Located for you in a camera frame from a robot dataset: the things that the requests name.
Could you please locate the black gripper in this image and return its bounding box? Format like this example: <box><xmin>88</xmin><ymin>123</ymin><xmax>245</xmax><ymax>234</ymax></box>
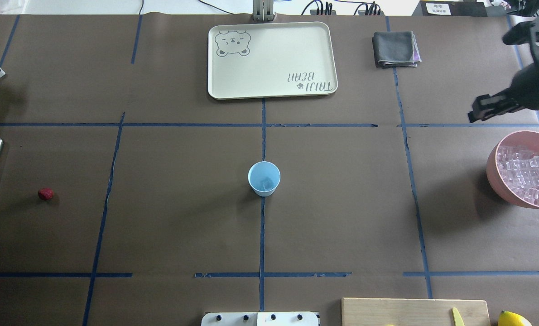
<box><xmin>467</xmin><ymin>17</ymin><xmax>539</xmax><ymax>123</ymax></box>

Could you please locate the red strawberry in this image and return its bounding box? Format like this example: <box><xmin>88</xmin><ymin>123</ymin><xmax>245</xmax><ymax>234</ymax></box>
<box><xmin>38</xmin><ymin>188</ymin><xmax>54</xmax><ymax>201</ymax></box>

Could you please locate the pink bowl of ice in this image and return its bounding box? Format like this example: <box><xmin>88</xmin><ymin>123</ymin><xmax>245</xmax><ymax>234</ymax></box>
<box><xmin>486</xmin><ymin>130</ymin><xmax>539</xmax><ymax>209</ymax></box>

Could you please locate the light blue plastic cup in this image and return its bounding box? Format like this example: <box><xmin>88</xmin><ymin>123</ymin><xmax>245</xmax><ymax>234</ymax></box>
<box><xmin>247</xmin><ymin>161</ymin><xmax>281</xmax><ymax>197</ymax></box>

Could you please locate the dark grey folded cloth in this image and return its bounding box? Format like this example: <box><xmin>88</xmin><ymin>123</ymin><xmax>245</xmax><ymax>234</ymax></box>
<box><xmin>372</xmin><ymin>31</ymin><xmax>422</xmax><ymax>67</ymax></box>

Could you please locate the yellow lemon outer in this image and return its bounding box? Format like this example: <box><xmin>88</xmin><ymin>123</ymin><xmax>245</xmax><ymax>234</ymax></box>
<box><xmin>497</xmin><ymin>310</ymin><xmax>532</xmax><ymax>326</ymax></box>

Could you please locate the cream bear serving tray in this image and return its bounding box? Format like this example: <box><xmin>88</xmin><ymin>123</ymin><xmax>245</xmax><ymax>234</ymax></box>
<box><xmin>207</xmin><ymin>21</ymin><xmax>338</xmax><ymax>100</ymax></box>

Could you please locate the wooden cutting board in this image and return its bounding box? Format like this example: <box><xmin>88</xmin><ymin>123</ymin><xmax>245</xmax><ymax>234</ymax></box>
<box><xmin>341</xmin><ymin>297</ymin><xmax>491</xmax><ymax>326</ymax></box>

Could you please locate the aluminium frame post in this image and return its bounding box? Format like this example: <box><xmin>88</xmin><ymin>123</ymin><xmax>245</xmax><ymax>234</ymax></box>
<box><xmin>252</xmin><ymin>0</ymin><xmax>275</xmax><ymax>21</ymax></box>

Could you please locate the white camera mast with base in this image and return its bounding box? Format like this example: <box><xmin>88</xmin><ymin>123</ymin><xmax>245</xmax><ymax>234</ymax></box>
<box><xmin>201</xmin><ymin>311</ymin><xmax>321</xmax><ymax>326</ymax></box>

